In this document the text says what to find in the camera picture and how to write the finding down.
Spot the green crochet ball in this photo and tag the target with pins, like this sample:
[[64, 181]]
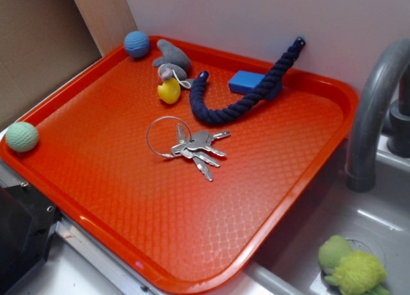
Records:
[[22, 137]]

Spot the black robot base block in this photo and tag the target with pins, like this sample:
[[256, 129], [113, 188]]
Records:
[[28, 222]]

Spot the blue crochet ball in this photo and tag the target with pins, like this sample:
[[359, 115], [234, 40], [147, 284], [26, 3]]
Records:
[[136, 44]]

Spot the silver key upper right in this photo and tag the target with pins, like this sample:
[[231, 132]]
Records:
[[202, 140]]

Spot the silver key lower middle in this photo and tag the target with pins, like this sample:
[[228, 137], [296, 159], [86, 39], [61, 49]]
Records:
[[209, 161]]

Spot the silver key pointing right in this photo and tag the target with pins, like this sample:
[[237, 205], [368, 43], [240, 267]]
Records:
[[200, 153]]

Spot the silver key upright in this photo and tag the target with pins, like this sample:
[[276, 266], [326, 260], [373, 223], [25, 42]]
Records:
[[181, 134]]

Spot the silver key bottom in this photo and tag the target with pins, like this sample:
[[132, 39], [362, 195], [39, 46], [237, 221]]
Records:
[[203, 168]]

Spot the orange plastic tray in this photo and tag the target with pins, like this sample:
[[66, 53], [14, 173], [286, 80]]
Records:
[[99, 161]]

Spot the yellow rubber duck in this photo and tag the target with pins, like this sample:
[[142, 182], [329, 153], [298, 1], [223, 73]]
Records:
[[169, 91]]

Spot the blue rectangular block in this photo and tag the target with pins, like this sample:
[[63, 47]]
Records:
[[243, 82]]

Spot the grey plush mouse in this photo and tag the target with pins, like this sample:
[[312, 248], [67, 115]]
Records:
[[173, 62]]

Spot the grey sink faucet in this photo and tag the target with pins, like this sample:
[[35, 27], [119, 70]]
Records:
[[380, 91]]

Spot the wooden board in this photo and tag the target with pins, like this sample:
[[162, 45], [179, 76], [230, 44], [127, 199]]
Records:
[[108, 22]]

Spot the grey toy sink basin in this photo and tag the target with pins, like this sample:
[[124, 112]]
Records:
[[376, 221]]

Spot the brown cardboard panel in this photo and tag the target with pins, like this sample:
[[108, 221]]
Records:
[[44, 43]]

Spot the green plush toy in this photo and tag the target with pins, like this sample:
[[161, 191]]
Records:
[[352, 271]]

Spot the navy blue rope toy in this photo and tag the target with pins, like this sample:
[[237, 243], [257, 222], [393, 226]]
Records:
[[234, 111]]

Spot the dark grey faucet handle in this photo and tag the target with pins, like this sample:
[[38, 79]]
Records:
[[398, 143]]

